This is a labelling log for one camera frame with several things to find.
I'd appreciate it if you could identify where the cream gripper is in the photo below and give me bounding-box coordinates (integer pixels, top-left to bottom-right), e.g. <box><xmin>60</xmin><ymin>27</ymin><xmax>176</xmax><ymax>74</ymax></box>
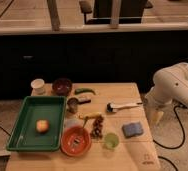
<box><xmin>146</xmin><ymin>102</ymin><xmax>164</xmax><ymax>126</ymax></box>

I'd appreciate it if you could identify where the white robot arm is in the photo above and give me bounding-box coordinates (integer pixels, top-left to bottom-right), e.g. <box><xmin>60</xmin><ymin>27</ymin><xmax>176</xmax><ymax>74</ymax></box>
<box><xmin>145</xmin><ymin>62</ymin><xmax>188</xmax><ymax>126</ymax></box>

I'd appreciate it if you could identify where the green plastic cup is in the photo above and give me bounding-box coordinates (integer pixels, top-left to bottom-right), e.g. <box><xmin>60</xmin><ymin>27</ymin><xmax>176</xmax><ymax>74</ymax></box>
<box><xmin>104</xmin><ymin>133</ymin><xmax>119</xmax><ymax>149</ymax></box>

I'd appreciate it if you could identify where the white paper cup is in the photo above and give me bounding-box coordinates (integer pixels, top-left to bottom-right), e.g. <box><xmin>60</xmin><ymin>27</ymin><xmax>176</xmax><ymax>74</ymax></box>
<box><xmin>31</xmin><ymin>78</ymin><xmax>45</xmax><ymax>95</ymax></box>

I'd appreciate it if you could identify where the blue sponge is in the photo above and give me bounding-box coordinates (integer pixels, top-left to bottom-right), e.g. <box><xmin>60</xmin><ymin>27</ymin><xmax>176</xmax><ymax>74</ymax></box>
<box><xmin>122</xmin><ymin>122</ymin><xmax>144</xmax><ymax>138</ymax></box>

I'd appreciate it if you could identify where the purple grape bunch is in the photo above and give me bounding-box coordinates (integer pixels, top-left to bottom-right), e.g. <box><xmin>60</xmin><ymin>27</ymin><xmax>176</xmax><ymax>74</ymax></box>
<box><xmin>90</xmin><ymin>116</ymin><xmax>104</xmax><ymax>139</ymax></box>

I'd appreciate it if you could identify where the green chili pepper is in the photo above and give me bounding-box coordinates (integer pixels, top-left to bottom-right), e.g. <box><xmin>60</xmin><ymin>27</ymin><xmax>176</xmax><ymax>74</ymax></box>
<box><xmin>74</xmin><ymin>88</ymin><xmax>96</xmax><ymax>95</ymax></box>

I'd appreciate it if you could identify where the orange plastic bowl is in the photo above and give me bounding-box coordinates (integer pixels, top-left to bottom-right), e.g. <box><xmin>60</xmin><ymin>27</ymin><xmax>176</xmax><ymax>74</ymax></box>
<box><xmin>61</xmin><ymin>125</ymin><xmax>92</xmax><ymax>157</ymax></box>

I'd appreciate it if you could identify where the dark red bowl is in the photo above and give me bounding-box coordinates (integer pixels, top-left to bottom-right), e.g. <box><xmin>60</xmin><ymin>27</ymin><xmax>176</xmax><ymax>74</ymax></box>
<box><xmin>52</xmin><ymin>78</ymin><xmax>72</xmax><ymax>96</ymax></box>

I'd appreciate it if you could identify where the yellow apple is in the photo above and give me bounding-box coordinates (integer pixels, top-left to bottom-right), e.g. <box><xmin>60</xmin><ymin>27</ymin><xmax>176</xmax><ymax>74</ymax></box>
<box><xmin>36</xmin><ymin>120</ymin><xmax>49</xmax><ymax>133</ymax></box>

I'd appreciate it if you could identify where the green plastic tray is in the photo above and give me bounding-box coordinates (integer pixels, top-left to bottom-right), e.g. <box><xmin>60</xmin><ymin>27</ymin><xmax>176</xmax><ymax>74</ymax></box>
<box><xmin>6</xmin><ymin>96</ymin><xmax>66</xmax><ymax>152</ymax></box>

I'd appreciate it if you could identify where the black cable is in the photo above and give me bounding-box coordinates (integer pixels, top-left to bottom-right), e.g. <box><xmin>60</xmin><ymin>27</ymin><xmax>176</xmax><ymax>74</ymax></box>
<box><xmin>152</xmin><ymin>105</ymin><xmax>187</xmax><ymax>150</ymax></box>

